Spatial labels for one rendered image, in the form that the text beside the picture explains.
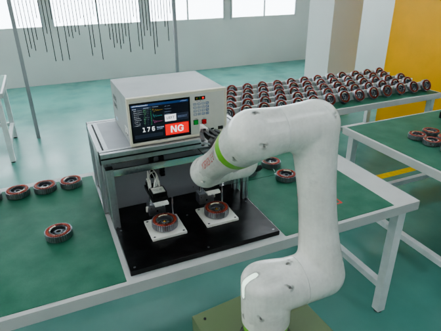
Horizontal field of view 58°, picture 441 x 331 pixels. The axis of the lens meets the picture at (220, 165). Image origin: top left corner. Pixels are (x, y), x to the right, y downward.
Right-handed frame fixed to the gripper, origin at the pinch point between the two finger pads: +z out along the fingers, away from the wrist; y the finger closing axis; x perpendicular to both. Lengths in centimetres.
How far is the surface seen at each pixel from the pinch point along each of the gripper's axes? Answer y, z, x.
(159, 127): -16.0, 10.1, 0.1
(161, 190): -19.4, 3.6, -26.0
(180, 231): -15.9, -9.4, -39.9
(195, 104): 0.5, 10.0, 8.2
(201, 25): 246, 636, -31
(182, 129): -6.0, 10.0, -2.0
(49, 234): -66, 11, -39
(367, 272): 94, -13, -98
